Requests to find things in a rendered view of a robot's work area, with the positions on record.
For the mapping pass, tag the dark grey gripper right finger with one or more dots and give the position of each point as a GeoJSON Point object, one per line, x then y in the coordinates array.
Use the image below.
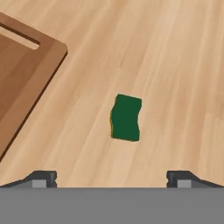
{"type": "Point", "coordinates": [183, 178]}

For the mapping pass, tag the green sponge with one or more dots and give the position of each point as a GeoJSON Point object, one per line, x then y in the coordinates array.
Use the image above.
{"type": "Point", "coordinates": [126, 118]}

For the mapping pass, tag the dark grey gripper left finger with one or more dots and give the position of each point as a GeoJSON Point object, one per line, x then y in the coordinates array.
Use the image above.
{"type": "Point", "coordinates": [40, 178]}

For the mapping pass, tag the brown wooden cutting board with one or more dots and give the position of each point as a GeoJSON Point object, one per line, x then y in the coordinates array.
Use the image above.
{"type": "Point", "coordinates": [22, 78]}

